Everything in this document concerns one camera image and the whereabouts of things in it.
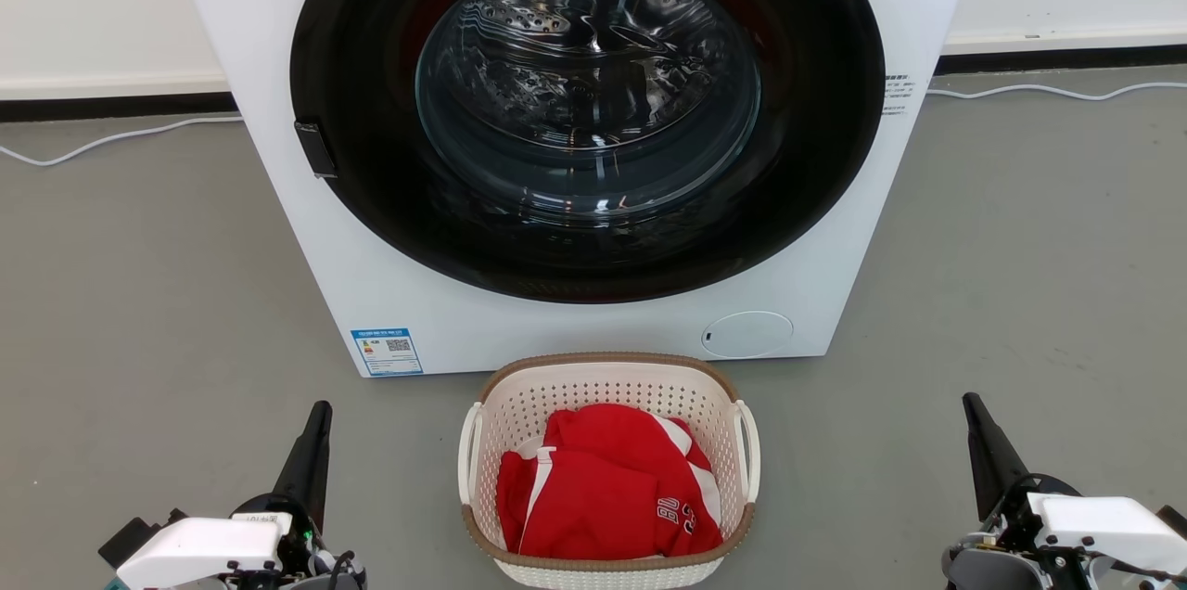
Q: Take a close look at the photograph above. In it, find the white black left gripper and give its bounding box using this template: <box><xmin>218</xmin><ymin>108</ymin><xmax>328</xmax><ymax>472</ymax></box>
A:
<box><xmin>116</xmin><ymin>401</ymin><xmax>334</xmax><ymax>590</ymax></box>

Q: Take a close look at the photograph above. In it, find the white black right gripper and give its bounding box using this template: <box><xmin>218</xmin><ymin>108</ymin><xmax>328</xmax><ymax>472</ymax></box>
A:
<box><xmin>962</xmin><ymin>392</ymin><xmax>1187</xmax><ymax>590</ymax></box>

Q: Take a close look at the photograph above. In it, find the white perforated laundry basket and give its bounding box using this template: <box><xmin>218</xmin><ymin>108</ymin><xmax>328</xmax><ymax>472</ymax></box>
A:
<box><xmin>457</xmin><ymin>352</ymin><xmax>762</xmax><ymax>590</ymax></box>

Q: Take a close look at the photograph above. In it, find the blue energy label sticker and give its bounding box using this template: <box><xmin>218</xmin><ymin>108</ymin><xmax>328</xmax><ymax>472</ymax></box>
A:
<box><xmin>350</xmin><ymin>327</ymin><xmax>425</xmax><ymax>378</ymax></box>

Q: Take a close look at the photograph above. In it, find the round white filter cover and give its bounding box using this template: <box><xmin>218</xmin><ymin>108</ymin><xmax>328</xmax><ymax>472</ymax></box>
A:
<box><xmin>700</xmin><ymin>310</ymin><xmax>795</xmax><ymax>360</ymax></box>

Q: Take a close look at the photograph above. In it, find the red and white jersey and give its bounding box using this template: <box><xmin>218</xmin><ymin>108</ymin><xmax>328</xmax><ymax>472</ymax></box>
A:
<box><xmin>495</xmin><ymin>403</ymin><xmax>725</xmax><ymax>561</ymax></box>

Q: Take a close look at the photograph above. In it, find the round black washer door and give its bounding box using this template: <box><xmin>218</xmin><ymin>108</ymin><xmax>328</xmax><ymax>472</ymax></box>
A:
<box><xmin>289</xmin><ymin>0</ymin><xmax>887</xmax><ymax>304</ymax></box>

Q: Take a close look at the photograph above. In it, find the white front-load washing machine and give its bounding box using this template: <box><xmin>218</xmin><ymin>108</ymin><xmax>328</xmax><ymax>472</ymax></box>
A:
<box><xmin>160</xmin><ymin>0</ymin><xmax>986</xmax><ymax>379</ymax></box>

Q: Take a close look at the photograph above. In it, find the small printed text sticker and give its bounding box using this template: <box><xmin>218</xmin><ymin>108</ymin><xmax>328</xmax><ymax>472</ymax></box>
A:
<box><xmin>881</xmin><ymin>73</ymin><xmax>914</xmax><ymax>116</ymax></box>

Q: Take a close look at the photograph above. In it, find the black washer door handle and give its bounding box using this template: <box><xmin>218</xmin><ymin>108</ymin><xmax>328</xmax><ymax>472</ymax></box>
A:
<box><xmin>294</xmin><ymin>120</ymin><xmax>338</xmax><ymax>180</ymax></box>

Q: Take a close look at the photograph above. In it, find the white power cable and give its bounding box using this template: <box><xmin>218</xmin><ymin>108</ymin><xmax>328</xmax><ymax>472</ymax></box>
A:
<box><xmin>925</xmin><ymin>81</ymin><xmax>1187</xmax><ymax>101</ymax></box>
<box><xmin>0</xmin><ymin>113</ymin><xmax>244</xmax><ymax>168</ymax></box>

